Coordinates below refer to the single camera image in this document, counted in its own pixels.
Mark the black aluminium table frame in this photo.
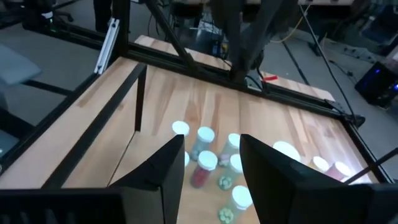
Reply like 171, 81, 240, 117
0, 18, 392, 184

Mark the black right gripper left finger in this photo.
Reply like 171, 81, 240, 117
108, 134, 186, 224

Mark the wooden shelf with black frame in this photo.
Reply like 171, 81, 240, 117
42, 63, 398, 224

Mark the thin black tether cable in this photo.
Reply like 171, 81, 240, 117
298, 4, 359, 121

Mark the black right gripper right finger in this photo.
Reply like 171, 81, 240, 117
239, 134, 371, 224

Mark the black computer tower blue light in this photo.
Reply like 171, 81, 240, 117
355, 61, 398, 108

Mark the silver aluminium bracket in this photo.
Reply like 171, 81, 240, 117
94, 17, 121, 75

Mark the yellow floor cable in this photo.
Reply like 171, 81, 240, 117
270, 4, 312, 44

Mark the small white-capped medicine bottle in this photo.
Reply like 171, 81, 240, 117
190, 150, 219, 189

